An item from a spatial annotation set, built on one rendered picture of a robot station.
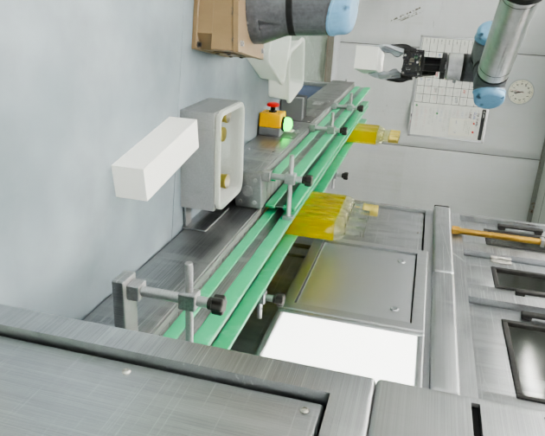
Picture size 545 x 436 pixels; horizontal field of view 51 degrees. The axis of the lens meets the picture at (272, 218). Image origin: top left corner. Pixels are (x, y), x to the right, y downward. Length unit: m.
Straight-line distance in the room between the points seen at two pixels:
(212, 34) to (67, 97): 0.48
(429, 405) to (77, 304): 0.61
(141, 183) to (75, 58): 0.23
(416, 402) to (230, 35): 0.90
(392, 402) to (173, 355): 0.22
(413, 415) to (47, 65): 0.63
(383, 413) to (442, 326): 0.87
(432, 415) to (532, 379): 0.84
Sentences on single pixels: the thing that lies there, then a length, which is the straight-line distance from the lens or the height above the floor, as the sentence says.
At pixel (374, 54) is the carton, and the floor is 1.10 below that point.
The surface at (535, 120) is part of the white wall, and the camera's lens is 7.52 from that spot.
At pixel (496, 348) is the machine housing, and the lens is 1.46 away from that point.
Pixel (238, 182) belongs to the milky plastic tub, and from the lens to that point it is 1.42.
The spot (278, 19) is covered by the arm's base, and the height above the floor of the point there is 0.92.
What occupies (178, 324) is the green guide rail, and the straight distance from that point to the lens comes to 1.01.
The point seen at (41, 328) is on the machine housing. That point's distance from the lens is 0.68.
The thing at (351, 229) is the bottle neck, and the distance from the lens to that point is 1.53.
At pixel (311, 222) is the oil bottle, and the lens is 1.52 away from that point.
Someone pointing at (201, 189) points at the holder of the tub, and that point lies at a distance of 1.28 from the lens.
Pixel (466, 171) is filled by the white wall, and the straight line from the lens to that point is 7.59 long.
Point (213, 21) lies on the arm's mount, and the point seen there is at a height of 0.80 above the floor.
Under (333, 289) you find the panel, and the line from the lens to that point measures 1.50.
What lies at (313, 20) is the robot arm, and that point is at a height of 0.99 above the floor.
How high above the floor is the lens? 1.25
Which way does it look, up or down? 13 degrees down
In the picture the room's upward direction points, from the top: 98 degrees clockwise
